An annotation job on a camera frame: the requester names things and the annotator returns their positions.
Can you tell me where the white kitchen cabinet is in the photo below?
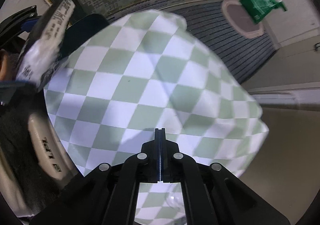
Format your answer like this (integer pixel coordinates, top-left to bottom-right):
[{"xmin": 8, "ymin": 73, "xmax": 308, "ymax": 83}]
[{"xmin": 263, "ymin": 2, "xmax": 319, "ymax": 49}]

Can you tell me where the green white checkered tablecloth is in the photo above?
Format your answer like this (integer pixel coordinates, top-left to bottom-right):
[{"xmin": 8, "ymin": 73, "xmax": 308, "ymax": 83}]
[{"xmin": 43, "ymin": 8, "xmax": 270, "ymax": 225}]

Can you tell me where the green rice bag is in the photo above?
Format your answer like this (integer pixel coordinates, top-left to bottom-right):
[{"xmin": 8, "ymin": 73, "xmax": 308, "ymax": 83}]
[{"xmin": 240, "ymin": 0, "xmax": 287, "ymax": 24}]

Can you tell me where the striped blue floor rug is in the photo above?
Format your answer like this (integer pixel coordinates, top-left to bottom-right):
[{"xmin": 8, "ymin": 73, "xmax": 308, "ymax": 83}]
[{"xmin": 107, "ymin": 0, "xmax": 277, "ymax": 83}]

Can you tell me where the person's left hand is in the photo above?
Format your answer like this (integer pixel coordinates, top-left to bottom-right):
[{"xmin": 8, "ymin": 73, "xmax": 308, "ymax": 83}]
[{"xmin": 0, "ymin": 49, "xmax": 11, "ymax": 81}]

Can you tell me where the oval grey floor mat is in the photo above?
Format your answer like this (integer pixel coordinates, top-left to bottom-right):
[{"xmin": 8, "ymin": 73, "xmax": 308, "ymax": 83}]
[{"xmin": 221, "ymin": 0, "xmax": 264, "ymax": 39}]

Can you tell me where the black printed carton box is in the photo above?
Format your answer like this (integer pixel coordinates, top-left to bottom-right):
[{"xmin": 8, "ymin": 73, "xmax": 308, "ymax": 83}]
[{"xmin": 15, "ymin": 0, "xmax": 75, "ymax": 90}]

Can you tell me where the clear plastic container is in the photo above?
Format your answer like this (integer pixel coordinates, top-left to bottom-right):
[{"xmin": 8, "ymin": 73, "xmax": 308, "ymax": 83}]
[{"xmin": 166, "ymin": 183, "xmax": 185, "ymax": 214}]

